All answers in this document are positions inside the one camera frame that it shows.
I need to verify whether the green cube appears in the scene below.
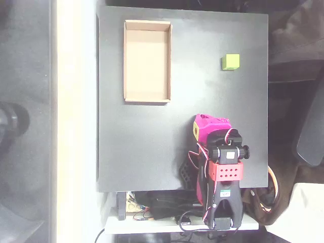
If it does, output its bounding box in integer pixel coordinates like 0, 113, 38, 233
221, 54, 240, 71

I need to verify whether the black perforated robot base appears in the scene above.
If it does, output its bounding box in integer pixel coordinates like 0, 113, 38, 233
178, 156, 200, 190

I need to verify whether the open cardboard box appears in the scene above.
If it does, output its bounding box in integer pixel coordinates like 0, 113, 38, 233
123, 19, 173, 104

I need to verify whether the small black connector box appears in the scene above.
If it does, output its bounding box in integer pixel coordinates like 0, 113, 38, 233
176, 214, 192, 226

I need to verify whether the brown jacket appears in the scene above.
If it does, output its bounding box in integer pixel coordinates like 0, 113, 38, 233
239, 161, 296, 226

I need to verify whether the black office chair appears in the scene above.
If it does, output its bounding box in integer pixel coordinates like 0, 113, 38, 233
292, 75, 324, 167

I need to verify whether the small wooden plate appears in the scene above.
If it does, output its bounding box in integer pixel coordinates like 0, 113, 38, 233
126, 198, 142, 213

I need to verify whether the black table clamp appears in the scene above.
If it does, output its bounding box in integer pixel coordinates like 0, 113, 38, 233
116, 191, 127, 221

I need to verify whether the white shelf board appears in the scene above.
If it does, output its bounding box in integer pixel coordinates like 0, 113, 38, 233
104, 214, 259, 235

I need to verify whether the white cloth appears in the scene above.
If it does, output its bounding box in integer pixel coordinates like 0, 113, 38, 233
265, 182, 324, 243

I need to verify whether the black power adapter cable bundle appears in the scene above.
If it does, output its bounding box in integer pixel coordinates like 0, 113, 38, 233
149, 191, 203, 220

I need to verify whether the looped black cable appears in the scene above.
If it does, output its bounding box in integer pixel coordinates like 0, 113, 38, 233
179, 211, 211, 232

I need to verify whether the black floor cable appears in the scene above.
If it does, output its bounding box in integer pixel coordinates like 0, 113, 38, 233
94, 227, 106, 243

